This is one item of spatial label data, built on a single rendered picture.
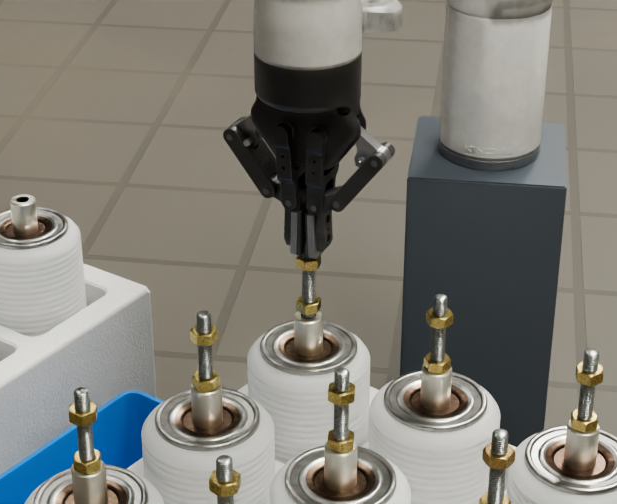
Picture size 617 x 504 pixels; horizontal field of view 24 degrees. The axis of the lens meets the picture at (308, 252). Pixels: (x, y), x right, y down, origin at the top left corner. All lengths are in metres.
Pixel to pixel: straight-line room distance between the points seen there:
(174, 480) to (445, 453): 0.19
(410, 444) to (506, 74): 0.38
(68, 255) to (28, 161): 0.76
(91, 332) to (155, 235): 0.54
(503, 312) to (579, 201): 0.61
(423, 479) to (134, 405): 0.36
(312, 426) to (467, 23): 0.38
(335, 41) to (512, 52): 0.31
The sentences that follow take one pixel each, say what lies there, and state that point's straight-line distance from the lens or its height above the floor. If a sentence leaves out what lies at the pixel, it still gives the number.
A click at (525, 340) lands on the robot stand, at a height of 0.14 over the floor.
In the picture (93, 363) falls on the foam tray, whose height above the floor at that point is 0.14.
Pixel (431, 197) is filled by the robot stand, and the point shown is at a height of 0.28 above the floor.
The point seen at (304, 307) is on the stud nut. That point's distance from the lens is 1.10.
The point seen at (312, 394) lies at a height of 0.24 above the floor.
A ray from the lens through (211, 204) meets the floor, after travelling 1.90.
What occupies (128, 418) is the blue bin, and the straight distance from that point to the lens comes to 1.33.
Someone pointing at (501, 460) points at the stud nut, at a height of 0.33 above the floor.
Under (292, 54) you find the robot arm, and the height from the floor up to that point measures 0.51.
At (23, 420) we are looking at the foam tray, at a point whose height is 0.13.
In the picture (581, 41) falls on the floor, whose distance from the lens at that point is 2.49.
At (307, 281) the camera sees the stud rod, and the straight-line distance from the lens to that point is 1.10.
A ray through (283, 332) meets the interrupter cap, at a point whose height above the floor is 0.25.
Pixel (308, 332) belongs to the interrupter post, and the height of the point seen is 0.27.
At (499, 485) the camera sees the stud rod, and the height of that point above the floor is 0.31.
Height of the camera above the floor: 0.86
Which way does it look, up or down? 29 degrees down
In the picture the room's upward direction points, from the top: straight up
